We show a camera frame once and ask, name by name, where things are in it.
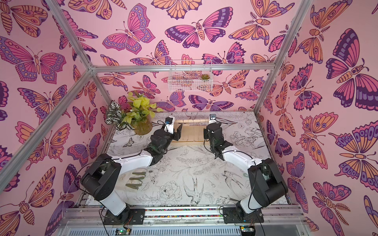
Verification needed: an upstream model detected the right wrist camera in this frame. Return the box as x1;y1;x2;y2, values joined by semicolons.
209;114;217;124

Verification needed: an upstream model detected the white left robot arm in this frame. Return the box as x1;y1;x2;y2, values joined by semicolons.
80;123;183;223

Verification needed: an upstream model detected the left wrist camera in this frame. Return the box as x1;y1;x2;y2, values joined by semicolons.
164;116;175;134

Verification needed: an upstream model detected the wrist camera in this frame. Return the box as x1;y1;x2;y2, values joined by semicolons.
209;114;217;124
164;116;175;134

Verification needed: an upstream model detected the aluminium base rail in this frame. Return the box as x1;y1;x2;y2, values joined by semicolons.
56;205;311;236

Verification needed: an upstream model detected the white wire wall basket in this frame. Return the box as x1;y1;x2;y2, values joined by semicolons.
166;59;214;92

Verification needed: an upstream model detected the small succulent in basket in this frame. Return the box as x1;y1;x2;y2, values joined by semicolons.
201;74;211;80

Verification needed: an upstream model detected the wooden jewelry display stand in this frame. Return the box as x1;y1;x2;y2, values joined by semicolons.
174;119;209;142

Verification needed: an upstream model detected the green potted plant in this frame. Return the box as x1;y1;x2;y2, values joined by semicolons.
105;92;163;135

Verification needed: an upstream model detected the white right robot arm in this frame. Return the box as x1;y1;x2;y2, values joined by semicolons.
204;123;288;221

